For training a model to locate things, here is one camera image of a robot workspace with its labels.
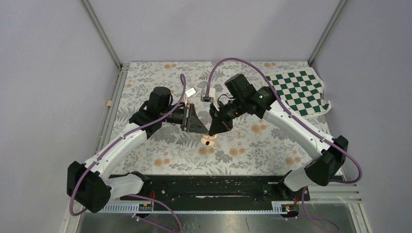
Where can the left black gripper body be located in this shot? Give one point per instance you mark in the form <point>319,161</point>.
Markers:
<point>183,125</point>

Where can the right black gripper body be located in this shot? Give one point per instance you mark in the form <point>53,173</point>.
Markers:
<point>228,111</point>

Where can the beige earbud charging case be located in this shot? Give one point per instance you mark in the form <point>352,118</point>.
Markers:
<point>208,140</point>

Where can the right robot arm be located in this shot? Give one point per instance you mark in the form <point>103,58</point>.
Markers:
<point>327,152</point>

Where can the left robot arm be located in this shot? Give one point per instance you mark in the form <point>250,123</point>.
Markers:
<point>89,183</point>

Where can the floral patterned table mat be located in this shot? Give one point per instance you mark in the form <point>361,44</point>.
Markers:
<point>252,147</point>

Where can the green white checkerboard sheet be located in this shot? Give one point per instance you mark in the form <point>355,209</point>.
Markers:
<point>302,90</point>

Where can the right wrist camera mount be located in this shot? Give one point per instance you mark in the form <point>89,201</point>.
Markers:
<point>209,96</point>

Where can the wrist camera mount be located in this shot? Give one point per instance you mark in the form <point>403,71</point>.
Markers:
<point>209,96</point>
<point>188,93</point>

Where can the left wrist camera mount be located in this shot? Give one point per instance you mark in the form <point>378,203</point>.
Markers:
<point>188,93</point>

